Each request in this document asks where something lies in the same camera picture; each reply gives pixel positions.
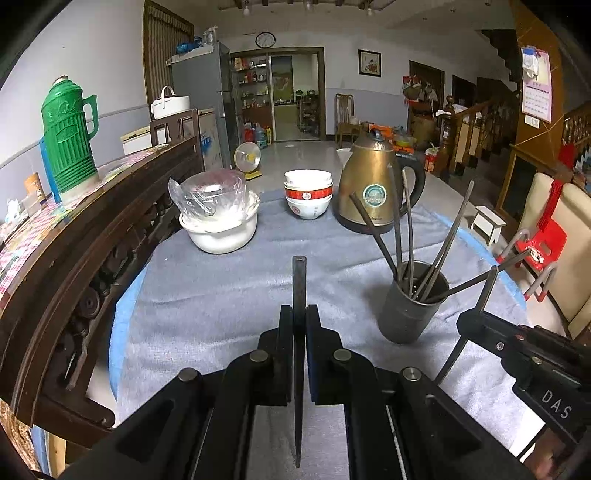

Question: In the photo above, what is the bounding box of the grey towel cloth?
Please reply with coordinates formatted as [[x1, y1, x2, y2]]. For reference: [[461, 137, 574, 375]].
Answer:
[[108, 194, 532, 480]]

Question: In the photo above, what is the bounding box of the gold electric kettle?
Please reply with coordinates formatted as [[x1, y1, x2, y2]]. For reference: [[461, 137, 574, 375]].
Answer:
[[333, 129, 426, 235]]

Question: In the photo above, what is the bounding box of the white bowl red print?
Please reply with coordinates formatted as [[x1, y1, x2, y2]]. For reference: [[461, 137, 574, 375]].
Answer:
[[286, 193, 332, 221]]

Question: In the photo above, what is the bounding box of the wooden chair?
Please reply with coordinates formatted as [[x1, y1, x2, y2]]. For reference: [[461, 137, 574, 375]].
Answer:
[[335, 93, 364, 145]]

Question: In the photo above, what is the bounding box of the plain white bowl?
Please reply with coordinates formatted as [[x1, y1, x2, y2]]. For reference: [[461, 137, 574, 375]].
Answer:
[[284, 169, 334, 186]]

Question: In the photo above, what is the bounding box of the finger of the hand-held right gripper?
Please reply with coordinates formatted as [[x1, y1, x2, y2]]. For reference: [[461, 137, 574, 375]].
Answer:
[[456, 307, 533, 359]]

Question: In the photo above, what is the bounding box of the white bowl red band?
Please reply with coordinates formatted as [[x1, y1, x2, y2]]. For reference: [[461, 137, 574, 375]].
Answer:
[[284, 182, 334, 200]]

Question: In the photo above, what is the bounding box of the white box blue print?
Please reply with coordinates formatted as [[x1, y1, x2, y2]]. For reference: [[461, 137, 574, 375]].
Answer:
[[180, 108, 223, 172]]

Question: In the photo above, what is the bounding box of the framed wall picture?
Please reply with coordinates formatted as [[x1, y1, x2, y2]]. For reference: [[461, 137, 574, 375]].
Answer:
[[358, 49, 382, 78]]

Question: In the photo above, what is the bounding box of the red hanging knot ornament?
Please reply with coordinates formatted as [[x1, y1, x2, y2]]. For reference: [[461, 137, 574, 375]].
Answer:
[[537, 143, 579, 232]]

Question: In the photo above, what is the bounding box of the grey perforated utensil holder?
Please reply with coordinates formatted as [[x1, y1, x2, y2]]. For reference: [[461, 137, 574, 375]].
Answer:
[[379, 260, 451, 344]]

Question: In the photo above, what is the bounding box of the green thermos flask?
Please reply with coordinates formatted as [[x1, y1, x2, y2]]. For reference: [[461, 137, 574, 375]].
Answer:
[[41, 78, 100, 195]]

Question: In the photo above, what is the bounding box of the checkered cloth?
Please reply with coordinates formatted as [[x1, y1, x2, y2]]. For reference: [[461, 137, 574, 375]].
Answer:
[[0, 143, 171, 298]]

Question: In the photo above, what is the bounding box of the blue table cover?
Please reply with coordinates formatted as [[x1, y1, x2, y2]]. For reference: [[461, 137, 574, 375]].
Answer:
[[108, 210, 527, 407]]

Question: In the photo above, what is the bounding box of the wooden stair railing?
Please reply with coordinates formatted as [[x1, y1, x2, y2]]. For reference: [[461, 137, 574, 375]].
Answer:
[[436, 95, 525, 178]]

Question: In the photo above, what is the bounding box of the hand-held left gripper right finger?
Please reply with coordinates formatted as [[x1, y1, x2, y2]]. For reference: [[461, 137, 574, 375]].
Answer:
[[305, 304, 537, 480]]

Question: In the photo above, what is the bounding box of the white pot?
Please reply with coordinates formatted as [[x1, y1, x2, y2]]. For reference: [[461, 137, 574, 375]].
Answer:
[[179, 191, 260, 254]]

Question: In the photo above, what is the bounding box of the small orange box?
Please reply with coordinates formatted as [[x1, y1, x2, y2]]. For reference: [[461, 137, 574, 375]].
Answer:
[[24, 172, 47, 205]]

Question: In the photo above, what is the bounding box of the cream chair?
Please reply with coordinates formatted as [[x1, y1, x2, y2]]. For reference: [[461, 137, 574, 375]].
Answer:
[[526, 173, 591, 343]]

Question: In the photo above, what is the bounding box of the clear plastic bag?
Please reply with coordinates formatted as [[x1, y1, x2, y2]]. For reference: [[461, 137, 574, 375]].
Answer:
[[168, 168, 249, 219]]

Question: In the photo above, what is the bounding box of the brown wooden door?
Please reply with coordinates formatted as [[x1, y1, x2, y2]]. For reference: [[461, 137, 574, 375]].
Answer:
[[143, 0, 195, 110]]

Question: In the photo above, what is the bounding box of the wall calendar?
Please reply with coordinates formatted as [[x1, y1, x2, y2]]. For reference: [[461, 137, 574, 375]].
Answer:
[[521, 45, 553, 123]]

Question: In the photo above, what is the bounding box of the red plastic stool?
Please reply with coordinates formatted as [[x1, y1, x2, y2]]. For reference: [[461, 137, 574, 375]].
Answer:
[[501, 217, 568, 304]]

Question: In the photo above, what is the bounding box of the white container with handle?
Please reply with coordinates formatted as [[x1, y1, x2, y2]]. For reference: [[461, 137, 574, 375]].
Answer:
[[151, 85, 191, 120]]

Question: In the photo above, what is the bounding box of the small electric fan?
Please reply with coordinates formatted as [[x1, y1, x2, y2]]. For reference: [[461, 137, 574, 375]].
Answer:
[[233, 142, 262, 181]]

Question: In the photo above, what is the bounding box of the carved dark wooden bench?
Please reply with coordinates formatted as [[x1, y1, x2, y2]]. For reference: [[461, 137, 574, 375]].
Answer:
[[0, 136, 206, 432]]

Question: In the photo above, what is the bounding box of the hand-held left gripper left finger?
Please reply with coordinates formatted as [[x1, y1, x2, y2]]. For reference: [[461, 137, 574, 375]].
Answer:
[[60, 304, 295, 480]]

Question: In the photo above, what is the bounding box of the small white stool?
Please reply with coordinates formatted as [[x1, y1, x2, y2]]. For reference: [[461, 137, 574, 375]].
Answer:
[[471, 206, 507, 246]]

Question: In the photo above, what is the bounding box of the grey refrigerator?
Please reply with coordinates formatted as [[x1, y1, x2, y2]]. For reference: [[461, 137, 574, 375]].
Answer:
[[167, 41, 242, 171]]

